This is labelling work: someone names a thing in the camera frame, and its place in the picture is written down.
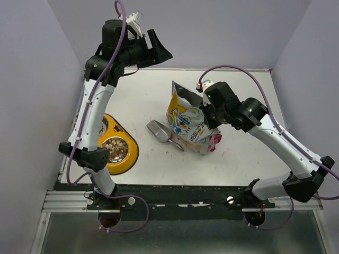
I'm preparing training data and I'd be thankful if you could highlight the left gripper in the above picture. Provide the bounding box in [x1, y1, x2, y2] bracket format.
[118, 28, 172, 69]

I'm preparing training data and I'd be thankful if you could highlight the pet food bag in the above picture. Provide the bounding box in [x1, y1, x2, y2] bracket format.
[166, 81, 222, 155]

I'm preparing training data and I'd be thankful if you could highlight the metal food scoop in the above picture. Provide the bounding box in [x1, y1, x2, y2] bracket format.
[146, 120, 184, 151]

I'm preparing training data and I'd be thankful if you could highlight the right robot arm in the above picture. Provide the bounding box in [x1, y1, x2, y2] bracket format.
[197, 80, 334, 207]

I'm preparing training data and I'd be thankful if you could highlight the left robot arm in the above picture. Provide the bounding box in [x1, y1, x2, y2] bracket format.
[58, 20, 173, 209]

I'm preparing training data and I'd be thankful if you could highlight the yellow double pet bowl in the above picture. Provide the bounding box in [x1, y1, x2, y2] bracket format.
[99, 114, 139, 175]

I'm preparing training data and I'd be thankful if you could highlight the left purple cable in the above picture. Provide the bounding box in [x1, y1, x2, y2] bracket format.
[65, 0, 150, 234]

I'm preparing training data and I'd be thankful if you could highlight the purple cable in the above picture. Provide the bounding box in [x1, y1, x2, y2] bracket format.
[65, 0, 150, 234]
[199, 65, 339, 230]

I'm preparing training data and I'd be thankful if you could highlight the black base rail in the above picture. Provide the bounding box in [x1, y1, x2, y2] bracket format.
[87, 184, 275, 221]

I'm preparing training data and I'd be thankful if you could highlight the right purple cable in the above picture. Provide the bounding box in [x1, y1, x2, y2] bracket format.
[199, 65, 339, 230]

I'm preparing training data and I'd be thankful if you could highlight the aluminium frame rail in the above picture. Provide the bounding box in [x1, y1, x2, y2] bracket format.
[41, 191, 119, 214]

